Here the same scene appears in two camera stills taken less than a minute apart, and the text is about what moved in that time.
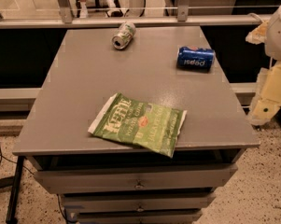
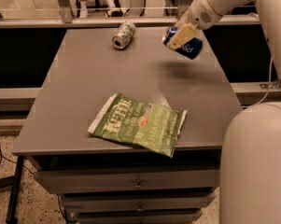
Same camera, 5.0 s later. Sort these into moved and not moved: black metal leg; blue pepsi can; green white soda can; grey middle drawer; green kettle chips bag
Moved: blue pepsi can
Not moved: black metal leg; green kettle chips bag; grey middle drawer; green white soda can
